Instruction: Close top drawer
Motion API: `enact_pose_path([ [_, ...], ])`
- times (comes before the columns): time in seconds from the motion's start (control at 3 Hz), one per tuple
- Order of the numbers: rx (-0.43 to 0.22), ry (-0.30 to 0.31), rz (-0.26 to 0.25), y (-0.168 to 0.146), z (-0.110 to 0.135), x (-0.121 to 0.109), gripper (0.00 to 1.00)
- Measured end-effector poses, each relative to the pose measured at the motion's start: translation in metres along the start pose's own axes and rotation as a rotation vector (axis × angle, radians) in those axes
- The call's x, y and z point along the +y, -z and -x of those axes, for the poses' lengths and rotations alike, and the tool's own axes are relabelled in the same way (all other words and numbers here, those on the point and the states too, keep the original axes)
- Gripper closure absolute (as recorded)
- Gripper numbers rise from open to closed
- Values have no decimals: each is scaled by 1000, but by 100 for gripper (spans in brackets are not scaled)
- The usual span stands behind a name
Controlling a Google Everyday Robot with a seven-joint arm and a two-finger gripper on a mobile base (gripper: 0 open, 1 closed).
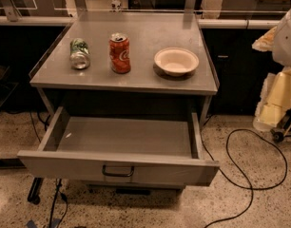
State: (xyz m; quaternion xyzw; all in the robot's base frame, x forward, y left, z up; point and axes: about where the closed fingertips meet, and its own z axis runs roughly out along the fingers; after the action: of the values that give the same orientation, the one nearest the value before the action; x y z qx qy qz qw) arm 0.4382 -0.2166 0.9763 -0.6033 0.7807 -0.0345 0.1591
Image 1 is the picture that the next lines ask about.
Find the grey top drawer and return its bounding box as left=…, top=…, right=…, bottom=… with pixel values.
left=18, top=107, right=219, bottom=189

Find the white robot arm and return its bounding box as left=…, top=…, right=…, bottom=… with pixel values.
left=252, top=9, right=291, bottom=143

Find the grey metal cabinet table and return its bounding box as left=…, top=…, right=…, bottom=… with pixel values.
left=28, top=10, right=220, bottom=196

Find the white paper bowl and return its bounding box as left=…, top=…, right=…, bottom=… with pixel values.
left=154, top=47, right=200, bottom=77

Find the red cola can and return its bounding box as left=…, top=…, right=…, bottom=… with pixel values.
left=109, top=32, right=131, bottom=74

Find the green crushed soda can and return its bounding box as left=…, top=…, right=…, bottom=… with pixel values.
left=69, top=38, right=90, bottom=69

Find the clear plastic water bottle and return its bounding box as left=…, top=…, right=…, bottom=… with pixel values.
left=111, top=0, right=122, bottom=11

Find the black table leg with caster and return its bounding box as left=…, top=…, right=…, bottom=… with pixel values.
left=28, top=178, right=44, bottom=205

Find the black top drawer handle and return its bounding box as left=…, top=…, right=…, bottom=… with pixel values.
left=102, top=165, right=135, bottom=178

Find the black floor cable right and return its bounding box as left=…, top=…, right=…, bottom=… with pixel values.
left=201, top=113, right=289, bottom=228

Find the black floor cable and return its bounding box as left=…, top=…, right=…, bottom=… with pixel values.
left=29, top=111, right=69, bottom=228
left=201, top=113, right=289, bottom=228

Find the black floor cable left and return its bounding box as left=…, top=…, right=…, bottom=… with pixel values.
left=29, top=111, right=69, bottom=228

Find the white horizontal rail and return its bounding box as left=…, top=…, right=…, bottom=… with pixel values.
left=0, top=16, right=279, bottom=29

